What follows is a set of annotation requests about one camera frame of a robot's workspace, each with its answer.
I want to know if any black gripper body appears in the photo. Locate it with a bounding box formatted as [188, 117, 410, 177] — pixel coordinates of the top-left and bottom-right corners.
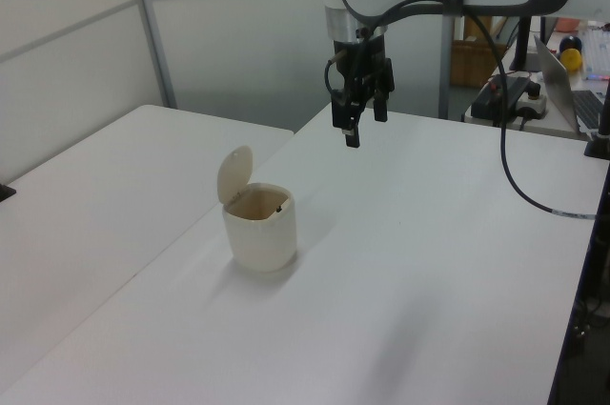
[332, 36, 387, 94]

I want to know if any small cream bin with lid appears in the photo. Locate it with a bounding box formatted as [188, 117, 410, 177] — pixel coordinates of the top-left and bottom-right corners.
[216, 144, 299, 273]

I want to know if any grey vertical pole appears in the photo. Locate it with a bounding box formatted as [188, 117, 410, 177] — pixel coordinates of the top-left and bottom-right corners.
[438, 13, 455, 120]

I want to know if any brown cardboard box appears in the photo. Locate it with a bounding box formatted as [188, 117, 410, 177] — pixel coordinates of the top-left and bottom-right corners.
[451, 38, 510, 90]

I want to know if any black power box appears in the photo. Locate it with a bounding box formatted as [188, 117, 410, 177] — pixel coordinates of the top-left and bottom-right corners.
[470, 73, 531, 119]

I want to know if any black monitor stand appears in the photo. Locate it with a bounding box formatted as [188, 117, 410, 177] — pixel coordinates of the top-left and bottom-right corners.
[508, 16, 543, 71]

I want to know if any silver laptop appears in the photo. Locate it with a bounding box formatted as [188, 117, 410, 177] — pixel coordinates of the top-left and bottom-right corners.
[532, 32, 607, 135]

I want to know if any yellow ball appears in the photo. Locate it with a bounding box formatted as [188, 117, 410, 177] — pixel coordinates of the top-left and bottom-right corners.
[559, 48, 583, 74]

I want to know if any white keyboard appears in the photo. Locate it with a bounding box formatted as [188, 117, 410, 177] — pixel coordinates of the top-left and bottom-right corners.
[581, 26, 610, 83]

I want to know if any black pole with clamp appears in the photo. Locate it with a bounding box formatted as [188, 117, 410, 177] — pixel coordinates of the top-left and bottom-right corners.
[583, 73, 610, 162]

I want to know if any short black cable loop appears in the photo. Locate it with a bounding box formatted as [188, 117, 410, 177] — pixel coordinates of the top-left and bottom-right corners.
[324, 52, 348, 106]

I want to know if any long black arm cable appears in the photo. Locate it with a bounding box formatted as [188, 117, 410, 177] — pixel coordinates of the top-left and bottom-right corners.
[359, 0, 598, 221]

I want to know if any grey partition frame post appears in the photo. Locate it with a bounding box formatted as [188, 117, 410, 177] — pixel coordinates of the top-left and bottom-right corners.
[124, 0, 178, 111]

